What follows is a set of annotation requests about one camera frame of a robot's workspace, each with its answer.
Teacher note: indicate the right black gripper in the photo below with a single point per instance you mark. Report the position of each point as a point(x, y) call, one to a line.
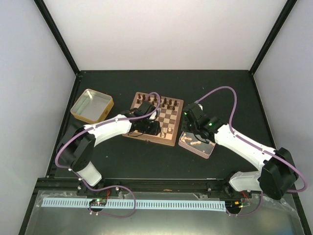
point(184, 125)

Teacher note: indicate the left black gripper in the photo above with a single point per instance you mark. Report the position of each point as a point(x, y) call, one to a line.
point(154, 131)

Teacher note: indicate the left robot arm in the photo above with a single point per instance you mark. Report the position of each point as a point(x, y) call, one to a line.
point(76, 147)

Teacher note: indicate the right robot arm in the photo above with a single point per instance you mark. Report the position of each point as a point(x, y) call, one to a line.
point(274, 175)

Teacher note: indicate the pink tin with pieces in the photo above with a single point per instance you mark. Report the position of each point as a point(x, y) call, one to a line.
point(196, 145)

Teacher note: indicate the wooden chess board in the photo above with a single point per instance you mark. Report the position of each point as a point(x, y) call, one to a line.
point(169, 115)

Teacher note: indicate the small circuit board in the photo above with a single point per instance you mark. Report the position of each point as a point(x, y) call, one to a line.
point(98, 202)

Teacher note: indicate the gold metal tin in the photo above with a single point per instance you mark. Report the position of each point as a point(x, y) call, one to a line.
point(92, 106)

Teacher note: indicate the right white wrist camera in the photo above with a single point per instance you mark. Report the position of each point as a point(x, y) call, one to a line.
point(201, 107)

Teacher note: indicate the black mounting rail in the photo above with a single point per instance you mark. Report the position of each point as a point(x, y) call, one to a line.
point(212, 187)

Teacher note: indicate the light blue cable duct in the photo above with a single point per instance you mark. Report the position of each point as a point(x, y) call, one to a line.
point(218, 206)

